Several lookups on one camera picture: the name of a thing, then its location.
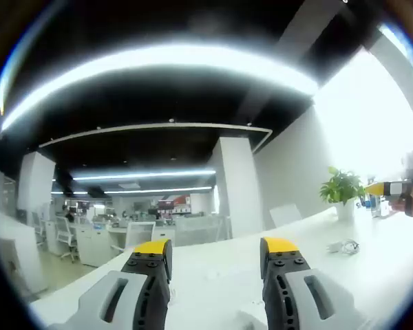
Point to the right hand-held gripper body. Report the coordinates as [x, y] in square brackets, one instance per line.
[407, 204]

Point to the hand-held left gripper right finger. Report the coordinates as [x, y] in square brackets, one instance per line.
[316, 302]

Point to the long ceiling light strip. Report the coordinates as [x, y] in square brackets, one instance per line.
[165, 58]

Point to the white charger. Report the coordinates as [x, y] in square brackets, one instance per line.
[334, 247]

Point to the red and white wall sign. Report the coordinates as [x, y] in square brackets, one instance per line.
[173, 202]

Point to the white plant pot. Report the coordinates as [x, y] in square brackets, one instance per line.
[345, 210]

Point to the green potted plant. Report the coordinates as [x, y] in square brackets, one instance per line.
[342, 187]

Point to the white office desk row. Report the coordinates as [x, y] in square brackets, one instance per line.
[93, 244]

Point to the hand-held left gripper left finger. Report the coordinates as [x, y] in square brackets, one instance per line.
[100, 302]

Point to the white side cabinet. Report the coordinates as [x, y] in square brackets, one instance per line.
[19, 251]

